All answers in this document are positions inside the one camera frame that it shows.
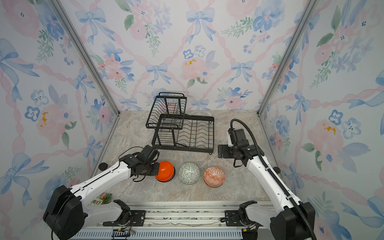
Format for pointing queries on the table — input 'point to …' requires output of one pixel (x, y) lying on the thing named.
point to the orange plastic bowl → (166, 171)
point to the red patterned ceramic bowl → (214, 177)
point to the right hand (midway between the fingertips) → (226, 149)
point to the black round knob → (103, 166)
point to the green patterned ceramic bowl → (189, 173)
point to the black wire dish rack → (175, 130)
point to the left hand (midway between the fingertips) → (157, 169)
